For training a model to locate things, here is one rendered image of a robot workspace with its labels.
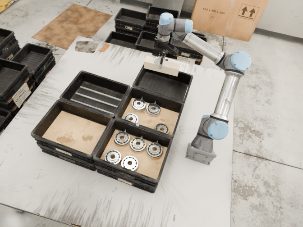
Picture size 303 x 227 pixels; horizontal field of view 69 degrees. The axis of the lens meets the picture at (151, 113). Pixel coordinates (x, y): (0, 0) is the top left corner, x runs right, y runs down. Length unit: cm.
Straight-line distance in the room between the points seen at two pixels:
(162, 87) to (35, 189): 111
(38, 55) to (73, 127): 145
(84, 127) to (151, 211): 68
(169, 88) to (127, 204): 91
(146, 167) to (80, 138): 46
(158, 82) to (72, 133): 77
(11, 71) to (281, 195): 290
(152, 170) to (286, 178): 172
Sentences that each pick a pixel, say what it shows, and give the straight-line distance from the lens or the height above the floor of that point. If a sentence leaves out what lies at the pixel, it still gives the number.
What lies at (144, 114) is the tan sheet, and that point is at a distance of 158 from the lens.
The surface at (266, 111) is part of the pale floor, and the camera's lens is 318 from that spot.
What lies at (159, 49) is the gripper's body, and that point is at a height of 123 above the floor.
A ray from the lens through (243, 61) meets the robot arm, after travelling 140.
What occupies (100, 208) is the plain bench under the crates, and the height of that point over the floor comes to 70.
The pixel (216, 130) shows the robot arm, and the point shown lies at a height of 105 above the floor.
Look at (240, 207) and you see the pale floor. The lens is 241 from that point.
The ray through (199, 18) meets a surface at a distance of 401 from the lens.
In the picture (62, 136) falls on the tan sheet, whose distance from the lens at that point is 153.
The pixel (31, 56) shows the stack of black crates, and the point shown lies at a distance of 285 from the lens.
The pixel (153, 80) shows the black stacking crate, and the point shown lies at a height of 83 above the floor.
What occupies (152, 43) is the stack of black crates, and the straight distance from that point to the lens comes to 293.
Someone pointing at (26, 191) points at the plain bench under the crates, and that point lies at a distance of 159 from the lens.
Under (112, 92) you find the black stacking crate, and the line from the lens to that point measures 171.
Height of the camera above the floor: 211
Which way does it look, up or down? 54 degrees down
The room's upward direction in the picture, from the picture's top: 9 degrees clockwise
